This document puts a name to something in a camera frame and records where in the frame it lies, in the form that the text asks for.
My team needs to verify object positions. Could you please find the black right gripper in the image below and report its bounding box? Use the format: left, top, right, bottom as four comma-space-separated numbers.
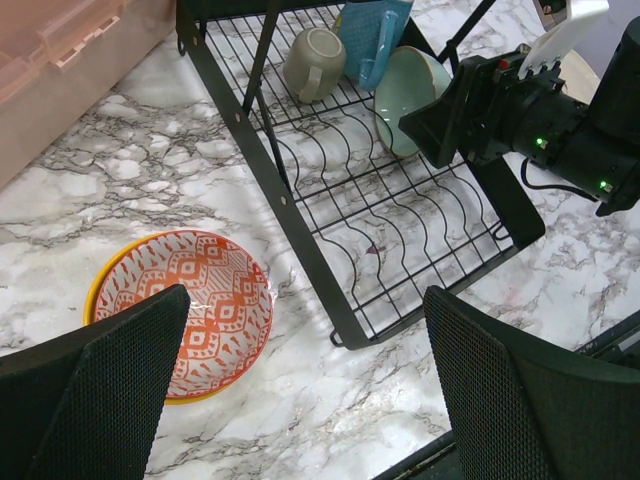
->
399, 44, 563, 168

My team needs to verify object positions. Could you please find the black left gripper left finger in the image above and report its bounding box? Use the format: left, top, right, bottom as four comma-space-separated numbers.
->
1, 285, 190, 479

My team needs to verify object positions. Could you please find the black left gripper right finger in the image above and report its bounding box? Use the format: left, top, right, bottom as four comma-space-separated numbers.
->
423, 285, 640, 480

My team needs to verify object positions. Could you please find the mint green bowl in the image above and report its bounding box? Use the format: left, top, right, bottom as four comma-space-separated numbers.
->
374, 46, 451, 158

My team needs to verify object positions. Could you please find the blue floral mug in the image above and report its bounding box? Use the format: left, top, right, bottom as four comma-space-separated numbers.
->
333, 0, 414, 91

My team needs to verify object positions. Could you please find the yellow bowl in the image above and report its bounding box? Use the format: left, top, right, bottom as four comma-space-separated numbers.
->
83, 232, 236, 406

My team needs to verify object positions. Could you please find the grey ceramic mug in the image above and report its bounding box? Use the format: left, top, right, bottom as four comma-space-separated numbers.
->
283, 27, 346, 104

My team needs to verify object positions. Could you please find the orange patterned bowl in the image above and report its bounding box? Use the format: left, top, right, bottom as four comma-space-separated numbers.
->
83, 229, 274, 405

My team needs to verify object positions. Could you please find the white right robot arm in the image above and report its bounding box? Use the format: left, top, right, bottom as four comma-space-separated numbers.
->
399, 19, 639, 217

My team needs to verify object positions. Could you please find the pink and cream plate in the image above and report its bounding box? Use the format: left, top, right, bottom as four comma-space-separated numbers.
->
560, 50, 600, 104

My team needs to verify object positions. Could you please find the pink plastic storage box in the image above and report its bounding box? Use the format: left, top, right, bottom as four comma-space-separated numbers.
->
1, 0, 176, 184

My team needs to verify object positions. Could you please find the black wire dish rack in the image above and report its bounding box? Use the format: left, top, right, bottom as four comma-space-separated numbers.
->
176, 1, 545, 350

